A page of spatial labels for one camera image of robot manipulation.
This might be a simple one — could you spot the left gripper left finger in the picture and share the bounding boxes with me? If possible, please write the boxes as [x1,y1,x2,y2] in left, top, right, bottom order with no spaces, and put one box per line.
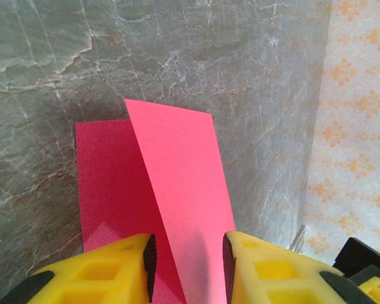
[0,233,156,304]

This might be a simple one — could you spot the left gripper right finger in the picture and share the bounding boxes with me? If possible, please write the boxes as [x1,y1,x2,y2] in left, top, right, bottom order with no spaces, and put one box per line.
[222,230,373,304]

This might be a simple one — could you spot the pink cloth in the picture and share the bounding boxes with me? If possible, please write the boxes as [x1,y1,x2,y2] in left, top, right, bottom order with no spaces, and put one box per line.
[75,98,237,304]

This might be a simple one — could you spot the right aluminium frame post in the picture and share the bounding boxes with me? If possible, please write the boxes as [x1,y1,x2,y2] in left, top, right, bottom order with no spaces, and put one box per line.
[290,224,307,254]

